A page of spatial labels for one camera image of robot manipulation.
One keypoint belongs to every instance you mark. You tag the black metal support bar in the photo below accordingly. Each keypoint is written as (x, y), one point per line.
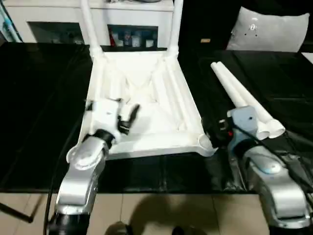
(17, 213)

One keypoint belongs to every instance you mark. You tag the white plastic table top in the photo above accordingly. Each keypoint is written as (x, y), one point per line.
(159, 122)

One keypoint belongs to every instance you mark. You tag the black box with gold label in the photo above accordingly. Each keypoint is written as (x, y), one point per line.
(207, 22)

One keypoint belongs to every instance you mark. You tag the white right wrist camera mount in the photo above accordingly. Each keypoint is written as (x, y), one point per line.
(244, 117)

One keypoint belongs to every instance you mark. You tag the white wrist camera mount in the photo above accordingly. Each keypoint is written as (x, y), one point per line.
(244, 117)
(105, 115)

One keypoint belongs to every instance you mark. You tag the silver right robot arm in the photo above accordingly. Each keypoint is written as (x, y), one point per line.
(274, 186)

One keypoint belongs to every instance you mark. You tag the dark robot right foot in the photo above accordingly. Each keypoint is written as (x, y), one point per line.
(188, 232)

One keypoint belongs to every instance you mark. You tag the white glass-door cabinet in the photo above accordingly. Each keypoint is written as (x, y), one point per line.
(49, 12)

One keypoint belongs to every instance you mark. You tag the grey cushion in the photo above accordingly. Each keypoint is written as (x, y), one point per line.
(269, 31)

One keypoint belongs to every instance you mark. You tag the white flat board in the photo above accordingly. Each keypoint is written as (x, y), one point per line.
(308, 56)

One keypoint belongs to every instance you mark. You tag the dark robot left foot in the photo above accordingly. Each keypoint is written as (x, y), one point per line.
(119, 228)

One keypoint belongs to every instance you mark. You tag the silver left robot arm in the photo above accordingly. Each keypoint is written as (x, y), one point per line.
(80, 176)

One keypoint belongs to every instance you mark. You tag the white plastic table leg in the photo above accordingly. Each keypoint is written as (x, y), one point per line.
(247, 93)
(176, 29)
(230, 90)
(91, 29)

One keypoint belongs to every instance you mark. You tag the dark robot foot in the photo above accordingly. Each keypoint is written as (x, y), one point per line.
(188, 232)
(119, 228)

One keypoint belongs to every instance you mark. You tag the white pipe with blue clip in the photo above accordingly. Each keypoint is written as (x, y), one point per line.
(9, 24)

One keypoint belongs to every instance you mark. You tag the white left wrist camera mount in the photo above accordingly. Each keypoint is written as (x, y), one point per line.
(105, 115)

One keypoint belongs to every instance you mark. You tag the black work mat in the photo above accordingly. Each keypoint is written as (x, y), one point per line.
(36, 110)

